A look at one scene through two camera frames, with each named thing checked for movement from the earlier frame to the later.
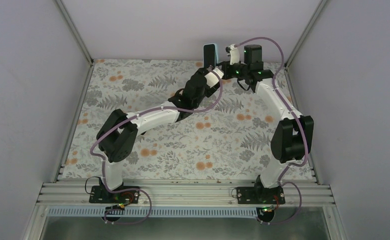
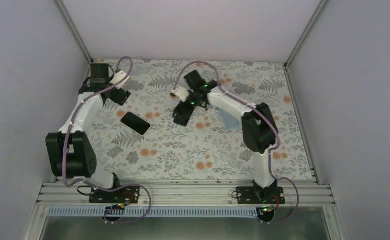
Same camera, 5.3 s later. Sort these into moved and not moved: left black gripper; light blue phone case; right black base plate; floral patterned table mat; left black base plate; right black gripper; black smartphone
Moved: left black gripper; right black gripper; black smartphone; light blue phone case
Not moved: floral patterned table mat; left black base plate; right black base plate
